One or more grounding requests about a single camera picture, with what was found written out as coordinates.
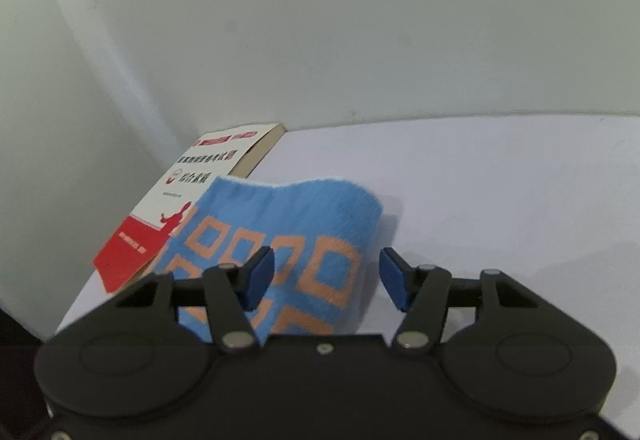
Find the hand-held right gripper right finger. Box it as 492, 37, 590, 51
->
378, 247, 541, 354

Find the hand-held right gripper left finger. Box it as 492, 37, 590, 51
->
115, 246, 276, 354

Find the orange and blue patterned towel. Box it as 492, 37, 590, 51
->
152, 175, 385, 346

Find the white and red book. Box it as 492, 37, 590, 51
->
93, 122, 287, 294

